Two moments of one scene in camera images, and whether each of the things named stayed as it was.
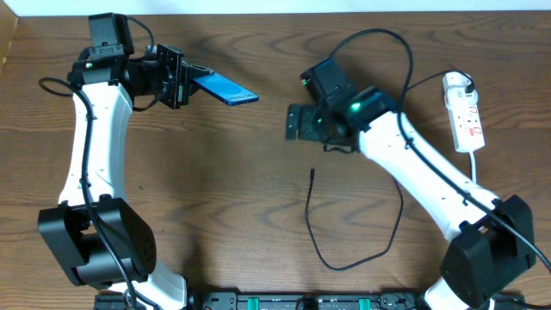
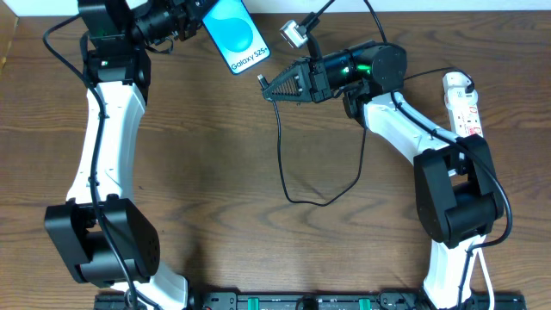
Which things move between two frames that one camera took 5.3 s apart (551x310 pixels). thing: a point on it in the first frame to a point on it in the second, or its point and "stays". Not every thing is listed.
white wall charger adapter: (459, 90) stays
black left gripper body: (175, 76) to (189, 20)
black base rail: (311, 300) stays
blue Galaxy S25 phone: (225, 89) to (236, 34)
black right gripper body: (295, 122) to (318, 80)
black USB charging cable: (385, 246) to (361, 164)
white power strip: (467, 129) stays
